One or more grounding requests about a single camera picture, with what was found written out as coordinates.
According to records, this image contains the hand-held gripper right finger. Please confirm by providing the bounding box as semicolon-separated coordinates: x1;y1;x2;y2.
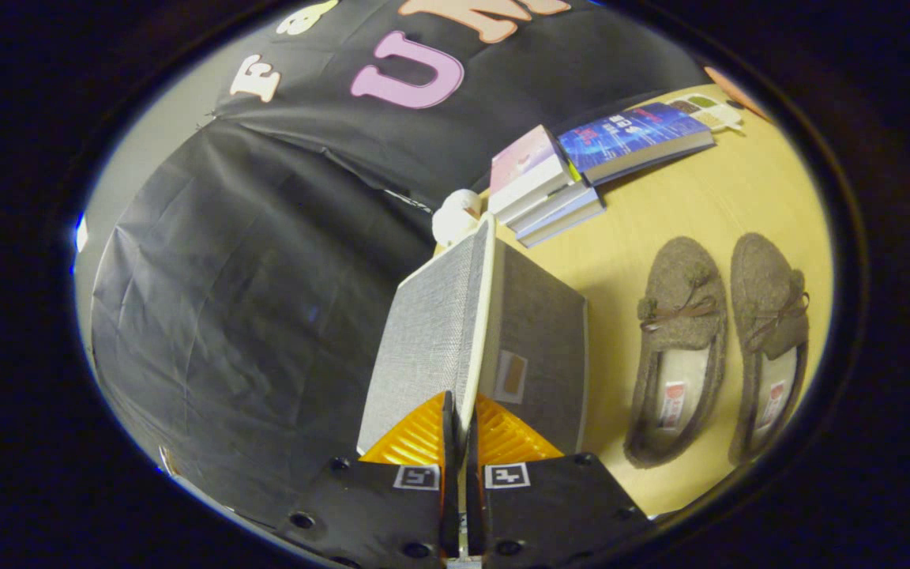
466;394;653;568

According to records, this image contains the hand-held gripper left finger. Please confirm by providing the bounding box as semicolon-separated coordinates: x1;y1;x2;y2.
275;390;462;568

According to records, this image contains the grey fabric storage box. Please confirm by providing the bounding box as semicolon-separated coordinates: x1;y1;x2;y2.
355;212;588;456

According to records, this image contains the grey fuzzy shoe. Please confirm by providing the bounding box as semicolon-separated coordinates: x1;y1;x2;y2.
623;236;729;469
728;232;811;467

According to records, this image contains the black backdrop cloth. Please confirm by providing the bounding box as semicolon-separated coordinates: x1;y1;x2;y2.
90;0;710;529

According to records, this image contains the grey-blue book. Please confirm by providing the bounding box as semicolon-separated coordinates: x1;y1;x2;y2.
515;193;607;249

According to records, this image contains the white book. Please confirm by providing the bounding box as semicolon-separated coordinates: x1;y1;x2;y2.
494;175;592;228

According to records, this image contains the white round object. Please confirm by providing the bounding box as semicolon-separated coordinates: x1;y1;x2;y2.
431;188;484;247

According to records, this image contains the pink cover book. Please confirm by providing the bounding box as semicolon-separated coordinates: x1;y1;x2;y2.
490;124;573;208

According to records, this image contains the blue cover book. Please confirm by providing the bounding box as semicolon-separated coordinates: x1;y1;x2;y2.
556;101;716;187

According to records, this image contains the colour swatch card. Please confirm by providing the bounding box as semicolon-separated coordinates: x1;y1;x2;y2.
667;92;745;134

